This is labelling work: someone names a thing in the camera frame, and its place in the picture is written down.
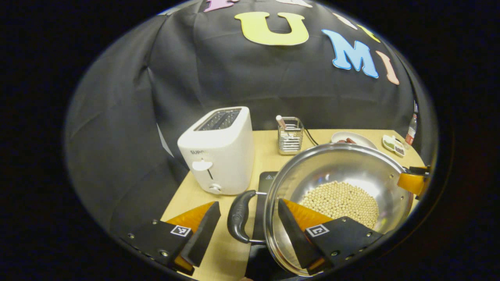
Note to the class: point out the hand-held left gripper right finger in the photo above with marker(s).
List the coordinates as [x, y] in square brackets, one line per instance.
[293, 234]

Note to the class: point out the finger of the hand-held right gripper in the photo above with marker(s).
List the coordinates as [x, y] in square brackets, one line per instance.
[414, 183]

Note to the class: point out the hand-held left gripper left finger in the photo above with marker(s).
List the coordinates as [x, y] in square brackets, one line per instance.
[205, 234]

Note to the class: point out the black induction cooktop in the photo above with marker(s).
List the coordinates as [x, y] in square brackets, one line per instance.
[267, 183]

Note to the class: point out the dark red beans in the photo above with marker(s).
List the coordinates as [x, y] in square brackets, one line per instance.
[399, 150]

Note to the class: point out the white divided dish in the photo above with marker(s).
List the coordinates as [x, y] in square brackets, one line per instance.
[392, 147]

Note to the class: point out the green mung beans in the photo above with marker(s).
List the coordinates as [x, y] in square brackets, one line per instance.
[388, 141]

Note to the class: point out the clear water bottle red label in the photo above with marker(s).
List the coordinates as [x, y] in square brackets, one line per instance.
[411, 130]

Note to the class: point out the pile of soybeans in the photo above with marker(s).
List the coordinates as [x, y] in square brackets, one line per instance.
[343, 201]

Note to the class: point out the white round plate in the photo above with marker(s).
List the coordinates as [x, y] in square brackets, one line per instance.
[361, 139]

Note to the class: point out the white toaster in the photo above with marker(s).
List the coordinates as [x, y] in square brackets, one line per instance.
[222, 156]

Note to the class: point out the white pink-tipped stick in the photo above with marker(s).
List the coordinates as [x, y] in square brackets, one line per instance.
[280, 120]

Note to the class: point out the black backdrop cloth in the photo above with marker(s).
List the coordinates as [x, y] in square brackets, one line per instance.
[234, 78]

